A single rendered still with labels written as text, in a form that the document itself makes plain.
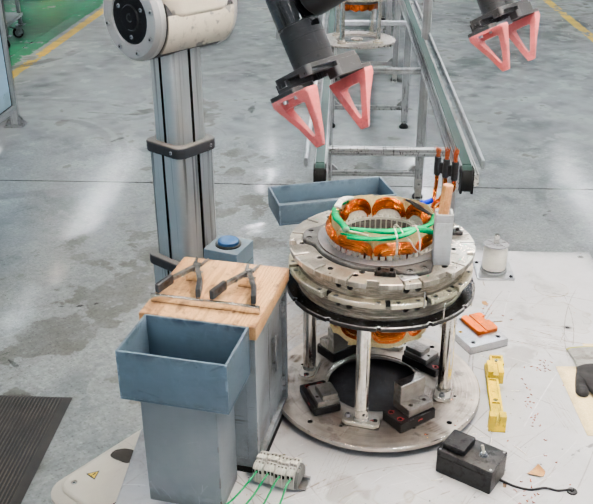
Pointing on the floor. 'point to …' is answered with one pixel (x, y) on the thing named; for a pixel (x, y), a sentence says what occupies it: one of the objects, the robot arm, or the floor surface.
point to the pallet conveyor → (429, 83)
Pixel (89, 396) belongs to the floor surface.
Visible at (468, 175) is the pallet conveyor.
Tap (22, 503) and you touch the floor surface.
